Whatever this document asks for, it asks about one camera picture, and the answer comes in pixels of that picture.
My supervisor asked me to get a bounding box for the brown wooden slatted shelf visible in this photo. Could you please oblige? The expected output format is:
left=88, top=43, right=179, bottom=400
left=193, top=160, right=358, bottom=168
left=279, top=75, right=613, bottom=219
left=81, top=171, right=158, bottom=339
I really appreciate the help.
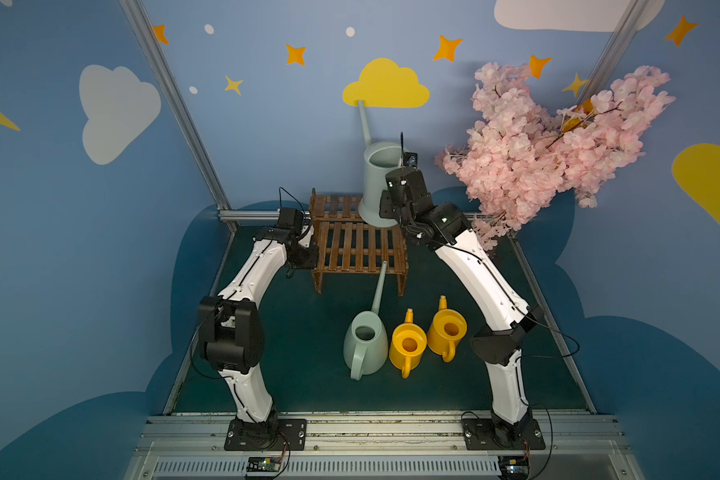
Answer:
left=309, top=191, right=409, bottom=296

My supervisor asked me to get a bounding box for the large pale blue watering can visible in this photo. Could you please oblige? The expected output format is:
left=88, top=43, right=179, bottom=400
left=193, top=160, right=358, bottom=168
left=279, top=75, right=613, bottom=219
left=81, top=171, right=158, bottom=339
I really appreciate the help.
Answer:
left=358, top=100, right=403, bottom=228

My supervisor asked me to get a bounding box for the mint green watering can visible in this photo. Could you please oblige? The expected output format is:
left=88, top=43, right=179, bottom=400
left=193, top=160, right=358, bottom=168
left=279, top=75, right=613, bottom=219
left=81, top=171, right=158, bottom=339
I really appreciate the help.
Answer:
left=343, top=261, right=389, bottom=381

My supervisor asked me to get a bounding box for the yellow watering can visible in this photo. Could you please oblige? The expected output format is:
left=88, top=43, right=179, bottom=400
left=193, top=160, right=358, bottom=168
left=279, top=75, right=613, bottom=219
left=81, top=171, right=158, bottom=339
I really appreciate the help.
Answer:
left=388, top=308, right=427, bottom=379
left=427, top=295, right=468, bottom=363

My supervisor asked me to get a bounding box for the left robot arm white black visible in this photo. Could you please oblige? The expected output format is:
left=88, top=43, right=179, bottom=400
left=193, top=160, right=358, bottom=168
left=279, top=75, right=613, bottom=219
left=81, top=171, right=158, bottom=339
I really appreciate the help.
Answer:
left=197, top=225, right=317, bottom=436

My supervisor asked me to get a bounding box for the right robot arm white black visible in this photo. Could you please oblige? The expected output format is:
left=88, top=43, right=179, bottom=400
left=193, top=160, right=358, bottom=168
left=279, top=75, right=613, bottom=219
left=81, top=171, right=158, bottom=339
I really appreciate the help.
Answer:
left=380, top=166, right=537, bottom=433

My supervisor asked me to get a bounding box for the pink cherry blossom tree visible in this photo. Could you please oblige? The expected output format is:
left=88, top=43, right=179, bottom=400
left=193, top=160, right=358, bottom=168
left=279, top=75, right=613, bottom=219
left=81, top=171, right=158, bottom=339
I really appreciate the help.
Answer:
left=435, top=63, right=674, bottom=251

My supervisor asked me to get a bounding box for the left circuit board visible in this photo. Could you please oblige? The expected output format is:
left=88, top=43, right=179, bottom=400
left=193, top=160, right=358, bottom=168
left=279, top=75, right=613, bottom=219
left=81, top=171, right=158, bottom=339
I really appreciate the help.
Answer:
left=245, top=457, right=285, bottom=476

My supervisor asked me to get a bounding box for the circuit board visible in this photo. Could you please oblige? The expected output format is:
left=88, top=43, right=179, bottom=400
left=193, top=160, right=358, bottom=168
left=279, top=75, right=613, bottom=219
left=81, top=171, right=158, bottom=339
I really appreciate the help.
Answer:
left=245, top=457, right=285, bottom=476
left=498, top=456, right=530, bottom=480

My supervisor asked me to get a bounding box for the right circuit board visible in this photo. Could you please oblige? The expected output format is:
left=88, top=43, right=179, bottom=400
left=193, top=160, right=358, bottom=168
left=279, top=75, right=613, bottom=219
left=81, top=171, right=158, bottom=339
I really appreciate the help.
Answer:
left=498, top=456, right=530, bottom=480

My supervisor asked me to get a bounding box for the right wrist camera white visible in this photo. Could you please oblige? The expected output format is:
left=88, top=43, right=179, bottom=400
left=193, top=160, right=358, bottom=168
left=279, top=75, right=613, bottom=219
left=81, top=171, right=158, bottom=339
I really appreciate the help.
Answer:
left=402, top=151, right=418, bottom=168

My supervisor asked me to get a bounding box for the aluminium back rail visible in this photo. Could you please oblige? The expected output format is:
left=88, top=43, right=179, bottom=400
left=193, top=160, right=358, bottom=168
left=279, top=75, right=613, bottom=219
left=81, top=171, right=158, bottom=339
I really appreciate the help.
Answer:
left=218, top=208, right=492, bottom=223

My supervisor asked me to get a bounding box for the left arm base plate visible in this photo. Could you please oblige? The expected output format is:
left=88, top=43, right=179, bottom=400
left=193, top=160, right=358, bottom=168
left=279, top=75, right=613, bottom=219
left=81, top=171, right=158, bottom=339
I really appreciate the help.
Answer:
left=223, top=418, right=307, bottom=451

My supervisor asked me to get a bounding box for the aluminium front rail frame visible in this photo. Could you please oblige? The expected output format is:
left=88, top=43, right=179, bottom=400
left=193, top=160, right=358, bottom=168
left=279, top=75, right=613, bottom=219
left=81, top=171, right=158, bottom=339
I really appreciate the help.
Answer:
left=125, top=411, right=644, bottom=479

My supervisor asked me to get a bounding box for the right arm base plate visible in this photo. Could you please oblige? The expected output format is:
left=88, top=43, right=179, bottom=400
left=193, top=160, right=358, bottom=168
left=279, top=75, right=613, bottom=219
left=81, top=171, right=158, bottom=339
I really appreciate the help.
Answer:
left=461, top=416, right=547, bottom=451

